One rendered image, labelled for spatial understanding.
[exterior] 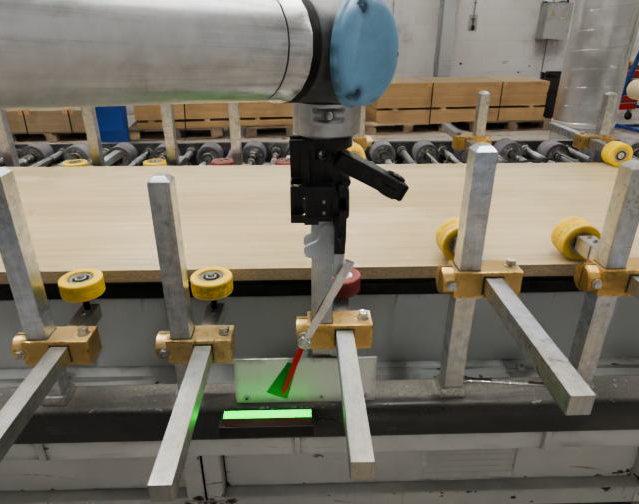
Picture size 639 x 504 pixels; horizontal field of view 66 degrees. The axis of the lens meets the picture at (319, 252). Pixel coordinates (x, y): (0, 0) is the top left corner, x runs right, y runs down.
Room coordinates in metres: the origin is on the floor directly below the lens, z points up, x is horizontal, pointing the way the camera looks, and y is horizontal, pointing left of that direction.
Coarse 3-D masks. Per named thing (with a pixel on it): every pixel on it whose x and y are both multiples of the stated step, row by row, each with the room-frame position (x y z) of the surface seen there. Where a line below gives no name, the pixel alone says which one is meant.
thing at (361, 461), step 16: (336, 304) 0.81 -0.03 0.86; (336, 336) 0.71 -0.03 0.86; (352, 336) 0.70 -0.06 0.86; (352, 352) 0.66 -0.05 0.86; (352, 368) 0.61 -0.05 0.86; (352, 384) 0.58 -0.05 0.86; (352, 400) 0.54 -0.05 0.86; (352, 416) 0.51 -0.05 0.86; (352, 432) 0.48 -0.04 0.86; (368, 432) 0.48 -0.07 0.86; (352, 448) 0.46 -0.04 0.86; (368, 448) 0.46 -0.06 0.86; (352, 464) 0.43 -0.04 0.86; (368, 464) 0.44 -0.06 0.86
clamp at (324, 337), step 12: (336, 312) 0.76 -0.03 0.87; (348, 312) 0.76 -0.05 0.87; (300, 324) 0.73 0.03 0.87; (324, 324) 0.72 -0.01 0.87; (336, 324) 0.72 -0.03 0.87; (348, 324) 0.72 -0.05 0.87; (360, 324) 0.72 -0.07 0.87; (372, 324) 0.72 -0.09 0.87; (312, 336) 0.72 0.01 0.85; (324, 336) 0.72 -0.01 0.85; (360, 336) 0.72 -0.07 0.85; (312, 348) 0.72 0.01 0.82; (324, 348) 0.72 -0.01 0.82
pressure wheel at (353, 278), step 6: (354, 270) 0.86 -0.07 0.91; (348, 276) 0.84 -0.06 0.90; (354, 276) 0.83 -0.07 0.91; (360, 276) 0.84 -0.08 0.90; (348, 282) 0.81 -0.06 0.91; (354, 282) 0.82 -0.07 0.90; (342, 288) 0.81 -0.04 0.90; (348, 288) 0.81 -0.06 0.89; (354, 288) 0.82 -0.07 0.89; (342, 294) 0.81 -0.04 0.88; (348, 294) 0.81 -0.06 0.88; (354, 294) 0.82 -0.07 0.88
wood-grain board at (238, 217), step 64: (64, 192) 1.38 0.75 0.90; (128, 192) 1.38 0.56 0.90; (192, 192) 1.38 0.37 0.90; (256, 192) 1.38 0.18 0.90; (448, 192) 1.38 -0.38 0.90; (512, 192) 1.38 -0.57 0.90; (576, 192) 1.38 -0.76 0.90; (0, 256) 0.94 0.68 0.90; (64, 256) 0.94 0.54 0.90; (128, 256) 0.94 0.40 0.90; (192, 256) 0.94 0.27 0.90; (256, 256) 0.94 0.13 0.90; (384, 256) 0.94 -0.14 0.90; (512, 256) 0.94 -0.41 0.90
